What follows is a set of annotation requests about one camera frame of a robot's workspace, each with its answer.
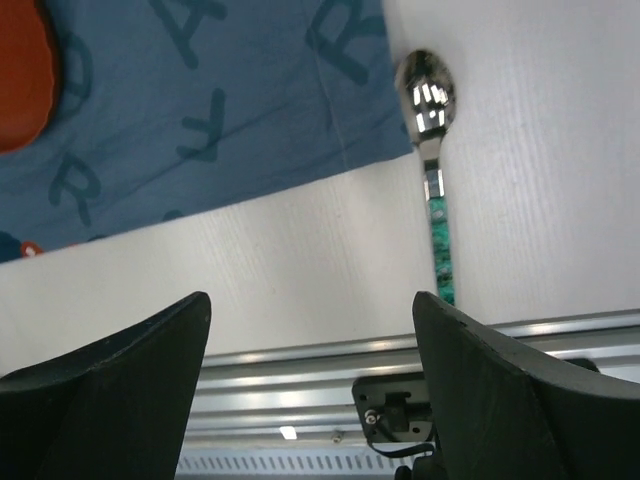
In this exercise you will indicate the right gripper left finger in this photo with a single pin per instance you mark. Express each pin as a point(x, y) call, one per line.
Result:
point(116, 408)

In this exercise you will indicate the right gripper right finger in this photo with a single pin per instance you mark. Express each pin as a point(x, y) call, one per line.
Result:
point(451, 342)

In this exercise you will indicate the blue letter-print cloth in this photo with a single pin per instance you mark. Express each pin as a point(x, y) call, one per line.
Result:
point(173, 108)

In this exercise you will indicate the metal spoon green handle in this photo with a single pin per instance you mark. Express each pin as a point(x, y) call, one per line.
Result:
point(428, 100)

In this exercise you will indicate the red plastic plate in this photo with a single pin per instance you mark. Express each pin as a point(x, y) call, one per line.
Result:
point(31, 76)

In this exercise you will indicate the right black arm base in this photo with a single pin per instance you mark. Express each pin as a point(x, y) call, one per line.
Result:
point(395, 410)

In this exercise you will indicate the slotted grey cable duct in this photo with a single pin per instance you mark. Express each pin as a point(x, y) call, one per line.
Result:
point(326, 462)

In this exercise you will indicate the aluminium mounting rail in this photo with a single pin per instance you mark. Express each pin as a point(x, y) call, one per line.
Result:
point(245, 399)

